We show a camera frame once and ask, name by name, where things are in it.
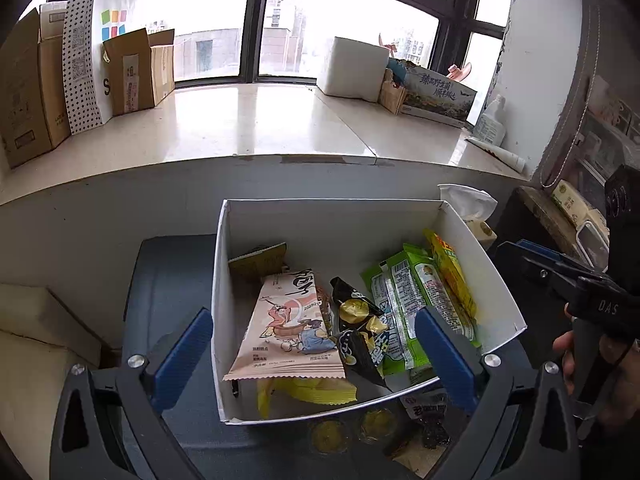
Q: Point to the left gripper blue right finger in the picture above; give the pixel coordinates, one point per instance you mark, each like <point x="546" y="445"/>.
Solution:
<point x="453" y="358"/>

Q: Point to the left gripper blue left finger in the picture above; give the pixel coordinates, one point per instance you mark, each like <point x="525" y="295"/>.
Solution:
<point x="175" y="357"/>

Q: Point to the clear dark meat snack packet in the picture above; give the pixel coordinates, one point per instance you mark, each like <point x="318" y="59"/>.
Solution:
<point x="429" y="409"/>

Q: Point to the yellow jelly cup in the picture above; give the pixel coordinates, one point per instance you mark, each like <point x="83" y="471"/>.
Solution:
<point x="377" y="426"/>
<point x="329" y="437"/>

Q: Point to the green snack packet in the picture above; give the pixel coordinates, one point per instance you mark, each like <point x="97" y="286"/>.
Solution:
<point x="401" y="286"/>

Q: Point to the grey chip bag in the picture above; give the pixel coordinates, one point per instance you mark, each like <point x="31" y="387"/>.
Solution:
<point x="322" y="391"/>

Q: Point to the black yellow chip bag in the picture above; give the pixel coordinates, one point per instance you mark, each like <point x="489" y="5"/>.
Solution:
<point x="363" y="334"/>

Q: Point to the yellow snack pouch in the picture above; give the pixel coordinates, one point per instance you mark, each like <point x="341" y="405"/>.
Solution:
<point x="450" y="269"/>

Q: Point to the pink cartoon snack bag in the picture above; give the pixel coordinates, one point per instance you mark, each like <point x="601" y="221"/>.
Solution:
<point x="287" y="336"/>

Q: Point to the right hand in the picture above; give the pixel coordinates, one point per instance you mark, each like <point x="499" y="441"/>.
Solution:
<point x="615" y="379"/>

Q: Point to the green white box on shelf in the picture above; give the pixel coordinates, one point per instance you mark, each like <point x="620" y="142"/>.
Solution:
<point x="573" y="205"/>

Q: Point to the tissue pack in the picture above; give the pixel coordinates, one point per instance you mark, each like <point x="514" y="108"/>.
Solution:
<point x="474" y="207"/>

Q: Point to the white tube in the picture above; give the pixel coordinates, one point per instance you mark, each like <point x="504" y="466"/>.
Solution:
<point x="510" y="159"/>

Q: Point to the white spray bottle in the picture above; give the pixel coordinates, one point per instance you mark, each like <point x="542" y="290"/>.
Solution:
<point x="489" y="126"/>

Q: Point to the printed landscape gift box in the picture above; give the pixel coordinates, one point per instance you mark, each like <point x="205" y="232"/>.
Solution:
<point x="431" y="95"/>

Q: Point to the tall brown cardboard box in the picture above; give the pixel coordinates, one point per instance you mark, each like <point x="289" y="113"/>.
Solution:
<point x="33" y="112"/>

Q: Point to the open small cardboard box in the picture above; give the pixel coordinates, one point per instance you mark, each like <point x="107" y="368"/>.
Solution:
<point x="140" y="69"/>

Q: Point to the white polka dot paper bag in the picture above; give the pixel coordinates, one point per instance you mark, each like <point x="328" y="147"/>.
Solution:
<point x="87" y="25"/>

